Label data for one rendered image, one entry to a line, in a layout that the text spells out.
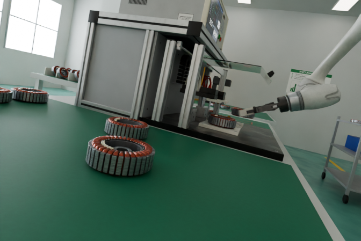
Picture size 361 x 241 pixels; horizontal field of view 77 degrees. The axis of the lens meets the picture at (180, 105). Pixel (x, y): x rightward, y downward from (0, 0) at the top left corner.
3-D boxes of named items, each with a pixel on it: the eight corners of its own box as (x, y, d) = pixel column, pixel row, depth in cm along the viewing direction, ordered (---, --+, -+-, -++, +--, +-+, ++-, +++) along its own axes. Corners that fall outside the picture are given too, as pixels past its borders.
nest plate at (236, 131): (240, 131, 96) (240, 128, 96) (237, 136, 82) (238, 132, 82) (206, 122, 101) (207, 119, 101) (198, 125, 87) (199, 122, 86)
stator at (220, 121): (237, 128, 94) (239, 119, 94) (232, 130, 84) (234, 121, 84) (211, 121, 99) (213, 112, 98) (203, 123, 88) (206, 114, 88)
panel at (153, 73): (192, 110, 142) (202, 63, 139) (142, 117, 79) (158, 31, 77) (190, 110, 142) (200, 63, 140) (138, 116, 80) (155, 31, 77)
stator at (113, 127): (149, 133, 66) (151, 121, 65) (144, 144, 54) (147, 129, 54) (110, 126, 65) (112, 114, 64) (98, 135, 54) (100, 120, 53)
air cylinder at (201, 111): (206, 117, 122) (208, 107, 121) (203, 118, 114) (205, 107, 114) (197, 115, 123) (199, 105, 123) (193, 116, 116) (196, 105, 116)
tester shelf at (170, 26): (226, 67, 136) (228, 60, 135) (199, 36, 71) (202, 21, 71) (160, 56, 149) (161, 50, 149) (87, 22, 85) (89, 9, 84)
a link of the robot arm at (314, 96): (306, 114, 100) (299, 108, 112) (346, 106, 95) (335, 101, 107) (301, 90, 99) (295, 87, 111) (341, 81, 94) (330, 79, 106)
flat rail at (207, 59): (224, 77, 133) (225, 71, 133) (199, 56, 74) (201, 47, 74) (222, 76, 134) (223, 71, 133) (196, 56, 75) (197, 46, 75)
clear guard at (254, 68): (268, 85, 122) (271, 74, 122) (272, 81, 99) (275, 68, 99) (210, 74, 132) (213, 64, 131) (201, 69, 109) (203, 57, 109)
